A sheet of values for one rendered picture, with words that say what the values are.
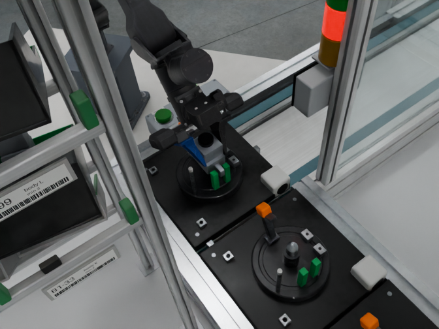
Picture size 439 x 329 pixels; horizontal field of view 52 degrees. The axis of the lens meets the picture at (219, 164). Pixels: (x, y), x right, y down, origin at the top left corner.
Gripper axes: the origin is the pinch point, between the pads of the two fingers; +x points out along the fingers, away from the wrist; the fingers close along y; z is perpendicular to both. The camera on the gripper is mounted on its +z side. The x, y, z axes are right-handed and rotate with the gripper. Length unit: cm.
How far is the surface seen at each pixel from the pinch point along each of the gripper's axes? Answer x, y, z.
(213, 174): 5.7, -1.7, 0.4
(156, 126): -3.6, -1.7, -24.1
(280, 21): 2, 135, -172
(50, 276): -4.7, -32.0, 30.6
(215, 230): 15.4, -6.7, 1.4
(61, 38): -34, -4, -78
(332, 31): -11.8, 16.9, 24.2
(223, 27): -9, 104, -186
